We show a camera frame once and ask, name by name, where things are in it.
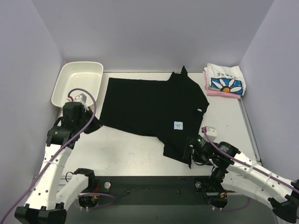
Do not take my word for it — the white plastic bin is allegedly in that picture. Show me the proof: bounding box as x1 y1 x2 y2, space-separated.
51 62 103 108

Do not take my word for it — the black t shirt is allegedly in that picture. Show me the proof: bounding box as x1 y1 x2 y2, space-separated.
100 67 209 166

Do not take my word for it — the white daisy print t shirt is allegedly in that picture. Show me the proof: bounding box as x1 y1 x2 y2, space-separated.
204 63 246 96

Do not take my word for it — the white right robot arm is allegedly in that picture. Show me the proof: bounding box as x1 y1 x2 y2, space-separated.
185 135 299 224

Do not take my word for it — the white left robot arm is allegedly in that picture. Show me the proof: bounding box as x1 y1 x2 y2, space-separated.
14 100 101 224

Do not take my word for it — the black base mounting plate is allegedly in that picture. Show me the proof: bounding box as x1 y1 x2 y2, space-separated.
69 175 236 206

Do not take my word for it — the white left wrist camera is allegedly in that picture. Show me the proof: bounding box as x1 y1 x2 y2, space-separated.
68 93 90 111

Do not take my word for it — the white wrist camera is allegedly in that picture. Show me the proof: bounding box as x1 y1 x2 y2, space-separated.
68 93 90 111
202 126 217 139

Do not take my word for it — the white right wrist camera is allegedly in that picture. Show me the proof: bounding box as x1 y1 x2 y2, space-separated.
202 126 217 139

